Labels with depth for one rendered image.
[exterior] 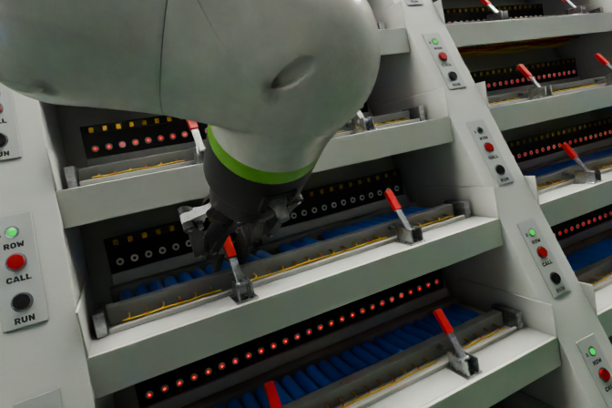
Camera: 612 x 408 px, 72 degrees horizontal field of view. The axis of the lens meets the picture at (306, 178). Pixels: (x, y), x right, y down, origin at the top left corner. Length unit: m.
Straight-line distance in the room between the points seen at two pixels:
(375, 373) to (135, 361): 0.32
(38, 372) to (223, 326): 0.19
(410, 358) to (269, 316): 0.23
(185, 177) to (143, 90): 0.34
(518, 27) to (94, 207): 0.89
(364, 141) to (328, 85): 0.45
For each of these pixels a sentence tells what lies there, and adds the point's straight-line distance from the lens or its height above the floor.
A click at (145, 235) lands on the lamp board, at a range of 0.70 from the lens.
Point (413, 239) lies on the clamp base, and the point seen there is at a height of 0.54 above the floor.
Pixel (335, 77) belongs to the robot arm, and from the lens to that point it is 0.23.
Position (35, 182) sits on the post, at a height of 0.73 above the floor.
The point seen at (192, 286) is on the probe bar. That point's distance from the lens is 0.60.
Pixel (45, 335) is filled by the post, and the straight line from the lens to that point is 0.54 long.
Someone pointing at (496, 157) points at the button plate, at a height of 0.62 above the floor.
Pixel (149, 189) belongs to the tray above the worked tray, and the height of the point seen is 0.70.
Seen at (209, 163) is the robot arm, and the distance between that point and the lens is 0.34.
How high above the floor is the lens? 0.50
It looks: 16 degrees up
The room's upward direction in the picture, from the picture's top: 20 degrees counter-clockwise
